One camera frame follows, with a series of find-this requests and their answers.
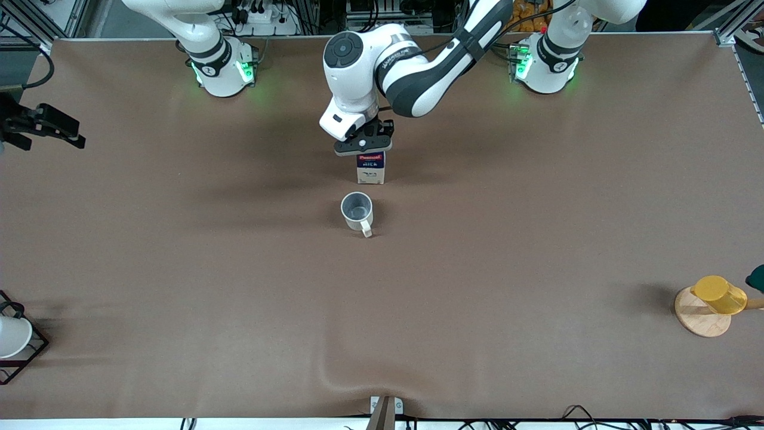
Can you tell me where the blue and white milk carton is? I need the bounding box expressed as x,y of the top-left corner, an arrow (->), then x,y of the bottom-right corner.
356,151 -> 386,185

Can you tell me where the beige ribbed cup with handle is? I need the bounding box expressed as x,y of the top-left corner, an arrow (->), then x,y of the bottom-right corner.
340,192 -> 375,238

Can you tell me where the yellow plastic cup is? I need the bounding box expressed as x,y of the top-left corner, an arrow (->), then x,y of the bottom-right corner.
691,275 -> 748,315

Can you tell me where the white power strip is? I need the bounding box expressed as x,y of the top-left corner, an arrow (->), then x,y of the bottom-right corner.
235,3 -> 299,36

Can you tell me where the orange buns pile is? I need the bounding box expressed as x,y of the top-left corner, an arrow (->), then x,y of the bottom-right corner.
512,0 -> 553,33

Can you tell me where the wooden mug stand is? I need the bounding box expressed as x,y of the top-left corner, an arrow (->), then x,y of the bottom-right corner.
674,285 -> 764,338

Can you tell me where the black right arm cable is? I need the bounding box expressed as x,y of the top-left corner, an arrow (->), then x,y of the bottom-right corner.
0,18 -> 56,91

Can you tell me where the aluminium frame strut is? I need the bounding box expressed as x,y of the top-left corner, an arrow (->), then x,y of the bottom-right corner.
9,0 -> 90,56
713,0 -> 764,47

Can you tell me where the white mug with black handle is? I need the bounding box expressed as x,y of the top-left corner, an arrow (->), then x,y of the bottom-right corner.
0,301 -> 33,360

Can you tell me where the black wire rack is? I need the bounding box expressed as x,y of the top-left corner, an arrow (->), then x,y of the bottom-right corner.
0,291 -> 50,385

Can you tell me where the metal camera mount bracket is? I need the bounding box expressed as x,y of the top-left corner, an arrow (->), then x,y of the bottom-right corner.
367,395 -> 405,430

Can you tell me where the thin black floor cable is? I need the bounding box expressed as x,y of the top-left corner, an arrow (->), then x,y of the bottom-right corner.
561,404 -> 606,428

